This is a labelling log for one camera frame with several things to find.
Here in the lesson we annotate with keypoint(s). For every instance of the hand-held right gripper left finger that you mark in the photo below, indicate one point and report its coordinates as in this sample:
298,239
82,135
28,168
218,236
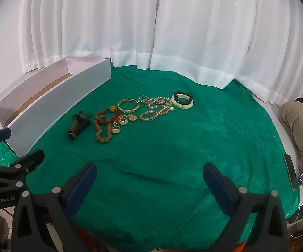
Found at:
81,186

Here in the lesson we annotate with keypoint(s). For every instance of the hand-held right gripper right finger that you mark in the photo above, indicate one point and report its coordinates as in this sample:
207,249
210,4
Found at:
218,189

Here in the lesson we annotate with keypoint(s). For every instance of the long white cardboard box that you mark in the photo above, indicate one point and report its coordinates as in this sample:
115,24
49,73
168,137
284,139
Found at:
62,102

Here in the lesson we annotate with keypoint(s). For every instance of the gold bangle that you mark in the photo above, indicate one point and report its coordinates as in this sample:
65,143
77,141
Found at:
127,110

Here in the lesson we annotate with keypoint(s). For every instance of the white jade bangle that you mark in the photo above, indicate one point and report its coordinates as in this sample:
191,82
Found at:
183,107

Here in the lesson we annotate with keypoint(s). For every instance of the green velvet cloth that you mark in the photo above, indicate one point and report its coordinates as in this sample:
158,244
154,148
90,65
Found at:
167,141

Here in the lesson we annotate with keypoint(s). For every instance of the dark smartphone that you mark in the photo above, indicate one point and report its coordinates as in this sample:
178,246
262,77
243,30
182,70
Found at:
291,170

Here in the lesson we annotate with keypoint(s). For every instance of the white curtain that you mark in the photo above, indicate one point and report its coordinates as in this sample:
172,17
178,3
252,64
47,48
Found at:
193,31

